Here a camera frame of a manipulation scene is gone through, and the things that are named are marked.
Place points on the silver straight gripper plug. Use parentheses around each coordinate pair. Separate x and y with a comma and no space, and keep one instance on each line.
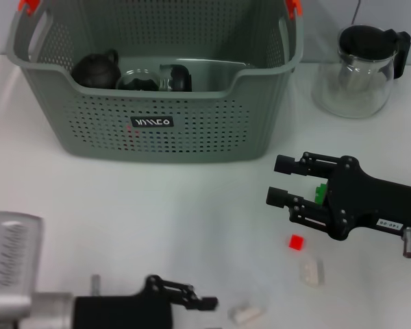
(96,285)

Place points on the dark clay teapot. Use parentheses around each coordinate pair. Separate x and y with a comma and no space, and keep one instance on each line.
(96,72)

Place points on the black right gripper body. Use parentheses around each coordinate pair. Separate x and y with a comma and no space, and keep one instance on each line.
(366,198)

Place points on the glass pitcher black lid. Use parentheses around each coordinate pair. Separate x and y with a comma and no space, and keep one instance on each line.
(352,96)

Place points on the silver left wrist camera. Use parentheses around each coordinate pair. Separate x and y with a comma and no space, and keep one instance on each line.
(13,253)

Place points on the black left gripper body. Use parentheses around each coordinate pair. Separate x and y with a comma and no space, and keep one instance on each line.
(123,313)

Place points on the grey perforated storage bin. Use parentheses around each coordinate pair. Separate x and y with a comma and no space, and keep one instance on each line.
(192,130)

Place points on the chunky white brick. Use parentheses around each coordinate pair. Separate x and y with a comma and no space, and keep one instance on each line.
(311,272)

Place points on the orange bin clip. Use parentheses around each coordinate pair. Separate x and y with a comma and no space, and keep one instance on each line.
(29,6)
(294,7)

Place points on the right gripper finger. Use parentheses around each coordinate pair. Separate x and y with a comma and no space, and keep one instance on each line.
(286,164)
(298,211)

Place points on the chunky green brick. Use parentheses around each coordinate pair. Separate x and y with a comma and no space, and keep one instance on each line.
(320,193)

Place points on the flat white brick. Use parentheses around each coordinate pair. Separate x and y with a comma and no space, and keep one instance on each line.
(246,312)

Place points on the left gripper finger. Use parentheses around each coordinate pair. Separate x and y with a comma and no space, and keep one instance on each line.
(192,298)

